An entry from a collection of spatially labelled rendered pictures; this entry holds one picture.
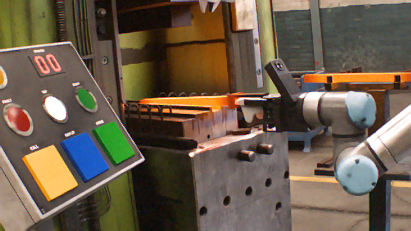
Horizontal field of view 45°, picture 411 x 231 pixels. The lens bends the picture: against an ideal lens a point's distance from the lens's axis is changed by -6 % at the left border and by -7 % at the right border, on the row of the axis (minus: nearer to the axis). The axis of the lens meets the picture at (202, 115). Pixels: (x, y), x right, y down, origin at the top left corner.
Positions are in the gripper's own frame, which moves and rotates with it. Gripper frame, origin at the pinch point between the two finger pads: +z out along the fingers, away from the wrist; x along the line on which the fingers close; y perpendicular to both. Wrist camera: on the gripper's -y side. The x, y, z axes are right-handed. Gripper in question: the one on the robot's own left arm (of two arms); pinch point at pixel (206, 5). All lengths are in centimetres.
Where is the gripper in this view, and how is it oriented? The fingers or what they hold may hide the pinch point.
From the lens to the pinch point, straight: 115.2
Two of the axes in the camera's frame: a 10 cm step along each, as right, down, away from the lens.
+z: -2.4, 8.5, 4.7
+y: 6.7, 4.9, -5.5
